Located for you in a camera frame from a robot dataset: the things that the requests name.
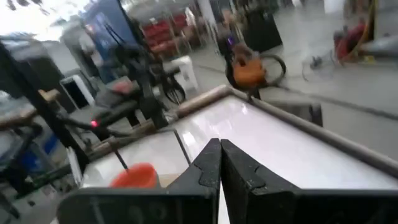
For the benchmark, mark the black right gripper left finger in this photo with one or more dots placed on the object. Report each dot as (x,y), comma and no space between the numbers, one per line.
(202,186)

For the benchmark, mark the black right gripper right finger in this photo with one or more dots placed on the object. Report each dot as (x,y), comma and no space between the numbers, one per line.
(248,193)

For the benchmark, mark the small orange plastic bowl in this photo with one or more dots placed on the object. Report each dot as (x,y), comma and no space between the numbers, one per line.
(133,177)

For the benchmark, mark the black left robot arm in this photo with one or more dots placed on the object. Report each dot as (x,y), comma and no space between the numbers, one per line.
(149,96)

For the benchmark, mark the white box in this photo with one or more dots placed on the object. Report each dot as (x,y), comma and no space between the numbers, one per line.
(185,73)

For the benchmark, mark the red floor machine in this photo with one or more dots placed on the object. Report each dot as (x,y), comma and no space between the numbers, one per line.
(351,40)

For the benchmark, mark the black metal table frame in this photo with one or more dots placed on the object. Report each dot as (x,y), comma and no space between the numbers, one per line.
(46,105)

